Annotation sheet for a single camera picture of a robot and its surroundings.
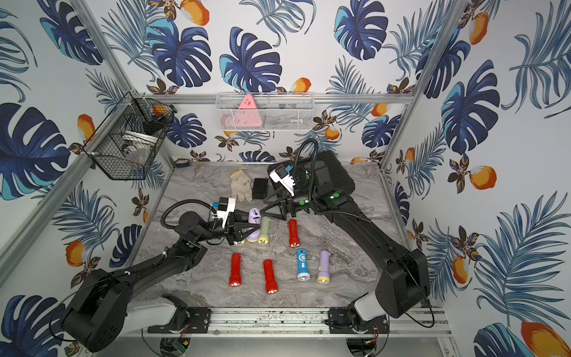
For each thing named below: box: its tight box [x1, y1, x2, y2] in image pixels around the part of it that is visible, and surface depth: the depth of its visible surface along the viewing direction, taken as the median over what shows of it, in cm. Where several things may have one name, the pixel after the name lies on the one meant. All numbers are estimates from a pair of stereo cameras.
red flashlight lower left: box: [228, 252, 243, 288], surface depth 86 cm
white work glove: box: [228, 169, 253, 202], surface depth 112 cm
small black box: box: [252, 178, 268, 200], surface depth 109 cm
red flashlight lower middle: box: [263, 259, 279, 295], surface depth 83 cm
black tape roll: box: [174, 157, 191, 168], surface depth 124 cm
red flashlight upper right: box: [288, 218, 301, 249], surface depth 94 cm
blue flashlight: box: [296, 248, 311, 282], surface depth 87 cm
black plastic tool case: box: [267, 150, 356, 195], surface depth 63 cm
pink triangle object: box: [221, 93, 262, 129], surface depth 92 cm
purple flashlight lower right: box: [317, 249, 331, 285], surface depth 85 cm
